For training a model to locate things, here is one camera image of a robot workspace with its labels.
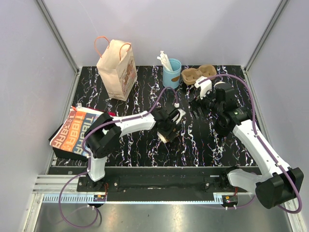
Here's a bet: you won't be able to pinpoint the blue cylindrical stirrer holder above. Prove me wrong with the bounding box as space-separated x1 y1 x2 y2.
163 58 182 89

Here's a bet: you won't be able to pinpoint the stacked black cup lids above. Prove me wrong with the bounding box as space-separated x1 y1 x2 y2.
214 116 233 136

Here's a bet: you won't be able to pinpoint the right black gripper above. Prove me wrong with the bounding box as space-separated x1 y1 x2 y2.
188 86 223 119

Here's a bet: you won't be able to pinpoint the bottom pulp cup carrier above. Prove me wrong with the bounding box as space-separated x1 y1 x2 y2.
182 65 217 86

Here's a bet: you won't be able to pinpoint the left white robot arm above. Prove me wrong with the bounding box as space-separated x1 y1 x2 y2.
82 107 186 191

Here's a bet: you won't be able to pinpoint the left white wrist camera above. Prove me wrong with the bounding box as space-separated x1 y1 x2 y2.
169 103 186 124

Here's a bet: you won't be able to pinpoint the black marble pattern mat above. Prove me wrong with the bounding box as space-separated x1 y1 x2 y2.
55 65 273 167

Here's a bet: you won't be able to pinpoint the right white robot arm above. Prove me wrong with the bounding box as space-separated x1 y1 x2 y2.
190 77 304 209

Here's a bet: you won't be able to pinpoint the printed kraft paper bag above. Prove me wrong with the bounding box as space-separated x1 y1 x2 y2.
94 36 137 101

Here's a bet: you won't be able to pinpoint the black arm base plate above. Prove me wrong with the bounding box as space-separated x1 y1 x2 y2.
77 167 242 192

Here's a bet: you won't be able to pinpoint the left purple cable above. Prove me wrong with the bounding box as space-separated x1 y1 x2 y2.
57 86 181 229

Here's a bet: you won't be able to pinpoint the single brown paper cup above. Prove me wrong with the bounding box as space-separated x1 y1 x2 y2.
157 131 179 143

